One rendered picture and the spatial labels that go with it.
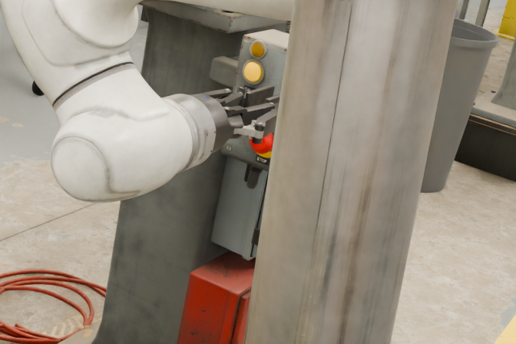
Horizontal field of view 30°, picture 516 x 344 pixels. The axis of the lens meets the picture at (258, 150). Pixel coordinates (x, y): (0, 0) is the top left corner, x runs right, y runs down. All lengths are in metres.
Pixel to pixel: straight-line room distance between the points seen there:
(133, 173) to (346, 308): 0.43
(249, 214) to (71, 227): 1.64
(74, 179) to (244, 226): 0.83
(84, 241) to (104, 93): 2.26
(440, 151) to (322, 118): 3.73
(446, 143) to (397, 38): 3.73
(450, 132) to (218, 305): 2.61
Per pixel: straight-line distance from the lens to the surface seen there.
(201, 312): 1.84
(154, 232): 1.87
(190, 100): 1.13
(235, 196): 1.79
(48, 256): 3.15
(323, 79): 0.58
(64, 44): 1.03
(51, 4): 1.03
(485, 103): 4.92
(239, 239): 1.81
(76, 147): 0.99
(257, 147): 1.47
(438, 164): 4.33
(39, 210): 3.46
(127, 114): 1.01
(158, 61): 1.78
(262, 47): 1.46
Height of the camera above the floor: 1.44
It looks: 19 degrees down
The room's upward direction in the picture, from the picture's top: 12 degrees clockwise
